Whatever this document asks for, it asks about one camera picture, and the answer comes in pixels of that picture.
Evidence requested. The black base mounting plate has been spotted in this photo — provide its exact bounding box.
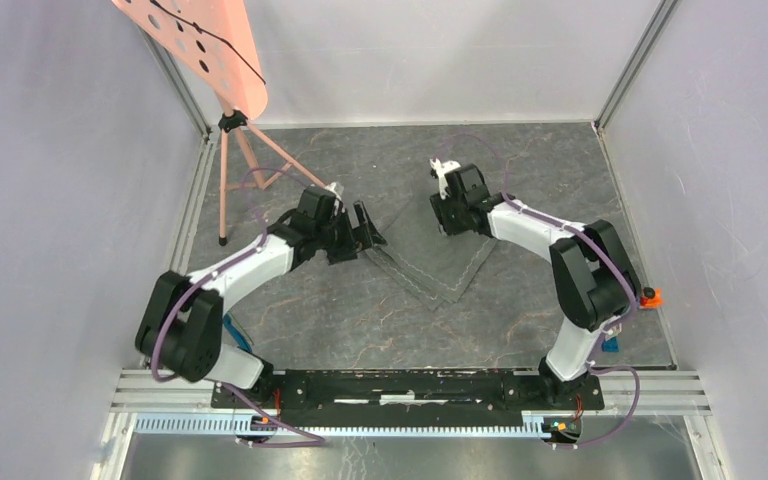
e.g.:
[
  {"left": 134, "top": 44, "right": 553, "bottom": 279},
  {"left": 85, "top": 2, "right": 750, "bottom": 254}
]
[{"left": 247, "top": 368, "right": 605, "bottom": 428}]

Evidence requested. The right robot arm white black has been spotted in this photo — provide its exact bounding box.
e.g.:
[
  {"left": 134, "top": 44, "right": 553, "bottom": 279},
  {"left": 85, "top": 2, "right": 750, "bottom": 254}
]
[{"left": 429, "top": 159, "right": 642, "bottom": 408}]

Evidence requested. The blue flat toy plate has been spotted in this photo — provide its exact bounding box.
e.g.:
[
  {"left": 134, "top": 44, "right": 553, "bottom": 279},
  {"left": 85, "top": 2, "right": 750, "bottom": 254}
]
[{"left": 601, "top": 337, "right": 620, "bottom": 353}]

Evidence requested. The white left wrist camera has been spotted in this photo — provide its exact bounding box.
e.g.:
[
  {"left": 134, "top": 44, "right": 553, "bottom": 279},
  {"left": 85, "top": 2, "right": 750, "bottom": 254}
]
[{"left": 325, "top": 182, "right": 344, "bottom": 210}]

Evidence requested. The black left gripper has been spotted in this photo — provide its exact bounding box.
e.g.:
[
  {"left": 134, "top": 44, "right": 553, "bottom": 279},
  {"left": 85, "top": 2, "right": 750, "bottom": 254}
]
[{"left": 314, "top": 200, "right": 386, "bottom": 265}]

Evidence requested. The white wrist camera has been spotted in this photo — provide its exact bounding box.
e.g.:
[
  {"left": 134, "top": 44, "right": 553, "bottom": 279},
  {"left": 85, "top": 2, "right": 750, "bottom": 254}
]
[
  {"left": 325, "top": 182, "right": 344, "bottom": 210},
  {"left": 429, "top": 158, "right": 461, "bottom": 200}
]

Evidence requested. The orange toy piece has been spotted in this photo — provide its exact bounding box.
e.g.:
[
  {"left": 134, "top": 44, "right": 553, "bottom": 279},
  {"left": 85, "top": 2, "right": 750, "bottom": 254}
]
[{"left": 639, "top": 287, "right": 663, "bottom": 309}]

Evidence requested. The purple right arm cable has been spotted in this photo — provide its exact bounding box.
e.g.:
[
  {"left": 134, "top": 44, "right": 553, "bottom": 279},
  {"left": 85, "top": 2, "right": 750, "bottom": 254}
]
[{"left": 443, "top": 133, "right": 642, "bottom": 452}]

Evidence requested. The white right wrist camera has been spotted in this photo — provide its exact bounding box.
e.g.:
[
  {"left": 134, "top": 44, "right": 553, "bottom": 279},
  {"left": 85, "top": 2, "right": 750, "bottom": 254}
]
[{"left": 429, "top": 158, "right": 461, "bottom": 200}]

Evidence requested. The grey cloth napkin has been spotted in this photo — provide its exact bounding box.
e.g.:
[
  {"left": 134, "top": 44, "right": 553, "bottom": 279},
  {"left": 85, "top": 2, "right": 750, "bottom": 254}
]
[{"left": 366, "top": 194, "right": 496, "bottom": 311}]

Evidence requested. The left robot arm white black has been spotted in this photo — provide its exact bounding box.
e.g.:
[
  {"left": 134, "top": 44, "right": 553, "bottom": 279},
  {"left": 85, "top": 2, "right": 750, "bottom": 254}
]
[{"left": 135, "top": 186, "right": 386, "bottom": 408}]

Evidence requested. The pink music stand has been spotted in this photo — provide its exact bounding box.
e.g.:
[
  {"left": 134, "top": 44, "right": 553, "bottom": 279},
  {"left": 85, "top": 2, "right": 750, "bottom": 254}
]
[{"left": 114, "top": 0, "right": 325, "bottom": 246}]

